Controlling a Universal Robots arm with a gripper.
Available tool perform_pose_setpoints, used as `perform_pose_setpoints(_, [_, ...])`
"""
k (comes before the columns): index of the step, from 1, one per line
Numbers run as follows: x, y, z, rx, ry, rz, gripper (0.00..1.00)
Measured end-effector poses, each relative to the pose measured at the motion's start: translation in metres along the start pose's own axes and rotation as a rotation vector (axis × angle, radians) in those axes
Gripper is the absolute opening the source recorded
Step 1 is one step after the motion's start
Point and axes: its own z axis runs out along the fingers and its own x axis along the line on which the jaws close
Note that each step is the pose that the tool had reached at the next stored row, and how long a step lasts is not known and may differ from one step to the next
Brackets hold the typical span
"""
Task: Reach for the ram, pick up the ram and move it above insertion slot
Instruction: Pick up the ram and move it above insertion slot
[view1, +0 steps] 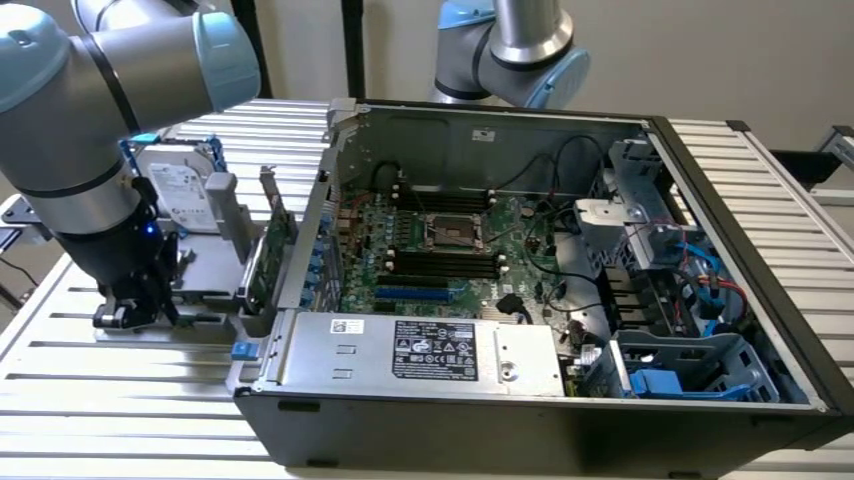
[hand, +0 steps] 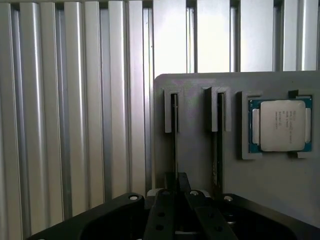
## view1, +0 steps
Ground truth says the blue plastic connector block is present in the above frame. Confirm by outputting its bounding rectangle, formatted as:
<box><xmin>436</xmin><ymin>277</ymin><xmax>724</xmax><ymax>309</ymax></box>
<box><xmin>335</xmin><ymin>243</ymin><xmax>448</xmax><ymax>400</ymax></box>
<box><xmin>628</xmin><ymin>368</ymin><xmax>684</xmax><ymax>398</ymax></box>

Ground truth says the black open PC case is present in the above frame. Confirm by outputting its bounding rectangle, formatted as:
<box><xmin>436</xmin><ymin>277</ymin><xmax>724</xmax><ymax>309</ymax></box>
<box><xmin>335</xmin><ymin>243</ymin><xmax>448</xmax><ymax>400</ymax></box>
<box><xmin>228</xmin><ymin>97</ymin><xmax>854</xmax><ymax>477</ymax></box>

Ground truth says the green graphics card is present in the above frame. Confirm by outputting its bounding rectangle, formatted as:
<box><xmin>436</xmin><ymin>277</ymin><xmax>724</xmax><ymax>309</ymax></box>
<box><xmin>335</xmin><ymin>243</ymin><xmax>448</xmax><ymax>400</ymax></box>
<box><xmin>235</xmin><ymin>165</ymin><xmax>299</xmax><ymax>316</ymax></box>

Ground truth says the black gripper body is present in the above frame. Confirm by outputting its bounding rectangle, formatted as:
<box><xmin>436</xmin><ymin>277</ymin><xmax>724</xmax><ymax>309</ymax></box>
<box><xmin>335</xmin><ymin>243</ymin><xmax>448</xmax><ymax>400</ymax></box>
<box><xmin>55</xmin><ymin>198</ymin><xmax>183</xmax><ymax>331</ymax></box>

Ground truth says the CPU socket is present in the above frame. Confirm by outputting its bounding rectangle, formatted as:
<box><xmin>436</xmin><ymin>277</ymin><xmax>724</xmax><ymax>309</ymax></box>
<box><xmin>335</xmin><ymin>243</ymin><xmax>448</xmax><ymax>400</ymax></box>
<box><xmin>418</xmin><ymin>211</ymin><xmax>494</xmax><ymax>252</ymax></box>

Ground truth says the grey metal disk bay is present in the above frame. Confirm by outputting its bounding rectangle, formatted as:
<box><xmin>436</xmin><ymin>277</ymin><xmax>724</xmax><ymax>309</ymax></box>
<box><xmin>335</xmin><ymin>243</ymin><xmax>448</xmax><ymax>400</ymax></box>
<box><xmin>603</xmin><ymin>138</ymin><xmax>706</xmax><ymax>274</ymax></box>

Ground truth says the red wire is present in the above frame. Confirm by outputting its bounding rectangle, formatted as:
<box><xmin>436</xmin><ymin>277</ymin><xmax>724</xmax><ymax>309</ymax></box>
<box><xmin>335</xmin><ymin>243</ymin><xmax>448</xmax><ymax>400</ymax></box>
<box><xmin>703</xmin><ymin>278</ymin><xmax>750</xmax><ymax>324</ymax></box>

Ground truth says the blue expansion slot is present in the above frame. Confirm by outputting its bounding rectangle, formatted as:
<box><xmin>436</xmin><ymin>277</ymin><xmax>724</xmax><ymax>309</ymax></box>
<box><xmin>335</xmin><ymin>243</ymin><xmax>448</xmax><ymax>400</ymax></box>
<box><xmin>375</xmin><ymin>285</ymin><xmax>450</xmax><ymax>298</ymax></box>

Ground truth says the black vertical pole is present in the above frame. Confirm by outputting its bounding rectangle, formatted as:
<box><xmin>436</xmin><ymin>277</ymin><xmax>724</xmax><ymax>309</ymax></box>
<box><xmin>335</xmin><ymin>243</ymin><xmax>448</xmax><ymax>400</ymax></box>
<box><xmin>340</xmin><ymin>0</ymin><xmax>370</xmax><ymax>99</ymax></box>
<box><xmin>236</xmin><ymin>0</ymin><xmax>276</xmax><ymax>100</ymax></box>

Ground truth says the hard disk in blue caddy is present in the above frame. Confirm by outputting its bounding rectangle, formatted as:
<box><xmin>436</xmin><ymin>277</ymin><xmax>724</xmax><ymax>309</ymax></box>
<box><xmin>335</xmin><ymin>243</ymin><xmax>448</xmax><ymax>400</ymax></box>
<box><xmin>120</xmin><ymin>130</ymin><xmax>232</xmax><ymax>237</ymax></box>

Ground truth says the black bracket on aluminium rail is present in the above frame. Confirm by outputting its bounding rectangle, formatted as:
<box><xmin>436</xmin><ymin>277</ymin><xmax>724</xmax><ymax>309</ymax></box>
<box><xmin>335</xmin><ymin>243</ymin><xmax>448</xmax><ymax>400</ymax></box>
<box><xmin>766</xmin><ymin>125</ymin><xmax>854</xmax><ymax>204</ymax></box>

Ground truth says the green motherboard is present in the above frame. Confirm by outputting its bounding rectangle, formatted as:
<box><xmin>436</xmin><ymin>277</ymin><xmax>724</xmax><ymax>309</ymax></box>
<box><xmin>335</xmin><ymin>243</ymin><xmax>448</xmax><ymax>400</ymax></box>
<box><xmin>335</xmin><ymin>191</ymin><xmax>570</xmax><ymax>327</ymax></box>

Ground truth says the black looped wire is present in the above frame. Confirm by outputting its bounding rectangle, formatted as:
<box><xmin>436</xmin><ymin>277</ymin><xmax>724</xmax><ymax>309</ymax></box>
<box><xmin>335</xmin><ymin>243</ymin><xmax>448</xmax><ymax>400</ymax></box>
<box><xmin>498</xmin><ymin>135</ymin><xmax>610</xmax><ymax>197</ymax></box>

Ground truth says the grey parts rack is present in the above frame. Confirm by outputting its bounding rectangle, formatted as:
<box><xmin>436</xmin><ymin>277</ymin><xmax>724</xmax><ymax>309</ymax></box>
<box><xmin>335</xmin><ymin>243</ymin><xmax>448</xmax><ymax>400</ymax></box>
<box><xmin>92</xmin><ymin>172</ymin><xmax>285</xmax><ymax>346</ymax></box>

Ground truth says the blue SATA wire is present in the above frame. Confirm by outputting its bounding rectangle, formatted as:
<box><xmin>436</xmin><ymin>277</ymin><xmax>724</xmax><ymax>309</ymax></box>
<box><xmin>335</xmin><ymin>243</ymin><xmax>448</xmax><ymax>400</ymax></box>
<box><xmin>670</xmin><ymin>238</ymin><xmax>726</xmax><ymax>335</ymax></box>

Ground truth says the grey power supply unit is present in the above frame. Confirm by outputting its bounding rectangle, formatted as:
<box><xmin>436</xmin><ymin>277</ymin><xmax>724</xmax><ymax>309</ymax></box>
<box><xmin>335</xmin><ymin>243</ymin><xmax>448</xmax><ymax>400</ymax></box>
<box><xmin>273</xmin><ymin>311</ymin><xmax>570</xmax><ymax>399</ymax></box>

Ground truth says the black RAM slot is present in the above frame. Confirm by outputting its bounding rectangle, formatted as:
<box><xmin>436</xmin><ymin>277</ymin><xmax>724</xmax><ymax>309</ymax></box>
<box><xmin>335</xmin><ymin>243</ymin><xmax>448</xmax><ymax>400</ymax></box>
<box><xmin>387</xmin><ymin>263</ymin><xmax>506</xmax><ymax>273</ymax></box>
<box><xmin>398</xmin><ymin>193</ymin><xmax>496</xmax><ymax>202</ymax></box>
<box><xmin>398</xmin><ymin>187</ymin><xmax>496</xmax><ymax>196</ymax></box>
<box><xmin>396</xmin><ymin>203</ymin><xmax>496</xmax><ymax>213</ymax></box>
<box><xmin>387</xmin><ymin>270</ymin><xmax>506</xmax><ymax>280</ymax></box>
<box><xmin>398</xmin><ymin>198</ymin><xmax>496</xmax><ymax>207</ymax></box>
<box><xmin>388</xmin><ymin>250</ymin><xmax>506</xmax><ymax>260</ymax></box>
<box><xmin>388</xmin><ymin>257</ymin><xmax>506</xmax><ymax>267</ymax></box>

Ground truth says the grey plastic drive cage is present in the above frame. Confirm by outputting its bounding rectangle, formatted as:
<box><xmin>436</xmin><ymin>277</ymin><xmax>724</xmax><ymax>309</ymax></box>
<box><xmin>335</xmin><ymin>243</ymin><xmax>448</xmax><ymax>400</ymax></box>
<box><xmin>607</xmin><ymin>328</ymin><xmax>783</xmax><ymax>402</ymax></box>

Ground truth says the short black wire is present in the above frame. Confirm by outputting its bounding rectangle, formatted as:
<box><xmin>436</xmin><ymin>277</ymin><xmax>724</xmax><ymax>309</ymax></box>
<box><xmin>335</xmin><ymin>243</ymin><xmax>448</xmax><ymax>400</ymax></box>
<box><xmin>370</xmin><ymin>160</ymin><xmax>403</xmax><ymax>192</ymax></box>

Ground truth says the black table corner bracket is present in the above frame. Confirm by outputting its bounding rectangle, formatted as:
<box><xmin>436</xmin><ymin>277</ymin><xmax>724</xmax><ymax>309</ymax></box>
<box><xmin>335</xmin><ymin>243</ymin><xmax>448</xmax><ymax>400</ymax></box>
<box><xmin>0</xmin><ymin>205</ymin><xmax>55</xmax><ymax>244</ymax></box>

